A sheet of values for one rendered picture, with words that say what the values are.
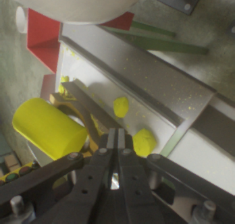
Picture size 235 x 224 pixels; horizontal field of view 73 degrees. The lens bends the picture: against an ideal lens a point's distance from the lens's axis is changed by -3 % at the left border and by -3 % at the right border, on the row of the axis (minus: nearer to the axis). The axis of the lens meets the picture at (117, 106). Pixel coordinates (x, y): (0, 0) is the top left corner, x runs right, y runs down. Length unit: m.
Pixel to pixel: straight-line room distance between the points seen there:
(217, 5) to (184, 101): 1.08
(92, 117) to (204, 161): 0.17
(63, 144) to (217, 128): 0.21
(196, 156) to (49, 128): 0.20
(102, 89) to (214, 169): 0.20
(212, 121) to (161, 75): 0.10
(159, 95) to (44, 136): 0.17
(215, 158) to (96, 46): 0.24
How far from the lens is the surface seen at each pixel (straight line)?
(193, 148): 0.22
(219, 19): 1.24
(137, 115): 0.25
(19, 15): 2.67
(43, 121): 0.27
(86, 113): 0.27
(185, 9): 1.30
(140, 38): 0.50
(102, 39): 0.28
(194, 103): 0.21
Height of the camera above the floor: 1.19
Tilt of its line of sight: 46 degrees down
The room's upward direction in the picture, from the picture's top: 108 degrees counter-clockwise
